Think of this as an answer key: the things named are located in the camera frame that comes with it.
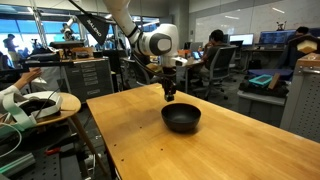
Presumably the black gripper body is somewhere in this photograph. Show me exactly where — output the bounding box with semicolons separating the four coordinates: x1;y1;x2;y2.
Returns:
161;66;178;89

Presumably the white sleeved operator forearm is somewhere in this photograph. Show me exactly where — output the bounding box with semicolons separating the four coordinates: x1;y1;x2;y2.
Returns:
0;84;22;102

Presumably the dark grey bowl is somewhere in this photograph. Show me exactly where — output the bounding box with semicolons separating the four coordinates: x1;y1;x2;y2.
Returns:
161;102;202;133

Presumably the bare operator hand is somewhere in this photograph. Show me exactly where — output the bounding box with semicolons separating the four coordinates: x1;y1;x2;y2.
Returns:
19;67;43;86

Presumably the open laptop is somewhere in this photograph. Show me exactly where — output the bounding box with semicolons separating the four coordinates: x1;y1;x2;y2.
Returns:
191;49;205;61

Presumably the grey office chair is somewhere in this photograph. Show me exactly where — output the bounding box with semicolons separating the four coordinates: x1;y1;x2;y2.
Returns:
192;45;240;101

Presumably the seated person in dark shirt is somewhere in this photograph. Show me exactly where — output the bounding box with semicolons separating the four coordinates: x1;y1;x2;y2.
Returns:
201;29;232;73

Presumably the grey drawer cabinet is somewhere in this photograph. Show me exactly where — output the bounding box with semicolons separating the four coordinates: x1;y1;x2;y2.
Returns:
63;57;115;103

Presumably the bright computer monitor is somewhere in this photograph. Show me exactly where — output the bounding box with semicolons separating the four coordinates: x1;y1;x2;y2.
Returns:
229;33;255;47

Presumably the black triangular pennant flag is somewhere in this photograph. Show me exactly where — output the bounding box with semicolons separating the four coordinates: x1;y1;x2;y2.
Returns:
76;13;111;46

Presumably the grey storage bin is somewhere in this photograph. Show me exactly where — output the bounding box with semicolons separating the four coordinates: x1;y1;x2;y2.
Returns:
236;89;288;128

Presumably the teal tray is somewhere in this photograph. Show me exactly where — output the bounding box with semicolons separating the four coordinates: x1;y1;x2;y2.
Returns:
248;73;274;89

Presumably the round wooden side table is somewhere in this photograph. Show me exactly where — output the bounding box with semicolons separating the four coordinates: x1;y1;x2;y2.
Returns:
31;92;111;178

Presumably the wooden plank piece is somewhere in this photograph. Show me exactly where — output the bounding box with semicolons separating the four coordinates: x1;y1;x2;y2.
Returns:
267;72;281;91

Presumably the wide dark computer monitor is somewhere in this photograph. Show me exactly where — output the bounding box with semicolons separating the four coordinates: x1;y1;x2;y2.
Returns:
258;29;297;46

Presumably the white perforated metal cabinet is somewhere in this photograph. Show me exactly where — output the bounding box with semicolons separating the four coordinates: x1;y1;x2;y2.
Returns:
279;52;320;144

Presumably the white VR headset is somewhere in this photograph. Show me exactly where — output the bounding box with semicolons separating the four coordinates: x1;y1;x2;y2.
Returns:
0;90;64;132

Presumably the person in dark cap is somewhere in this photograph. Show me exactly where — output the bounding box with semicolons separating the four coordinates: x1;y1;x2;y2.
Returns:
295;26;310;37

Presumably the wooden house shaped box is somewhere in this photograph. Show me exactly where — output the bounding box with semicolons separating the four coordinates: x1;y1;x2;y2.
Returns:
287;34;320;55

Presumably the standing person by window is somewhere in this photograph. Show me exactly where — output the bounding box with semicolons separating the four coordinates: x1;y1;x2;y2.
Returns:
2;33;22;69

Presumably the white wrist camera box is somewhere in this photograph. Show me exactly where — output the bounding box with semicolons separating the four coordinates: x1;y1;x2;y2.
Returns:
171;56;189;68

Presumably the red handled tool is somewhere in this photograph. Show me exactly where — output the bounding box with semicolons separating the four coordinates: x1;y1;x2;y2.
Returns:
44;146;63;157

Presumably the white cable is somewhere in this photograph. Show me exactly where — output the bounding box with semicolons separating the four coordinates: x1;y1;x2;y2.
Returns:
0;122;23;160

